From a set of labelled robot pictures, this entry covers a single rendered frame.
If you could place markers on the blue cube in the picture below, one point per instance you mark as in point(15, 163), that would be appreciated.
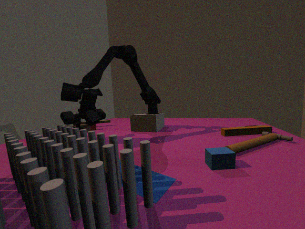
point(220, 158)

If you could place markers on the orange rectangular bar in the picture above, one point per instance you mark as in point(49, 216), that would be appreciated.
point(246, 130)

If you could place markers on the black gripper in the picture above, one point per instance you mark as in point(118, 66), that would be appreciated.
point(69, 118)

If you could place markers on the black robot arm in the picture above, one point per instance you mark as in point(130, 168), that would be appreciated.
point(71, 92)

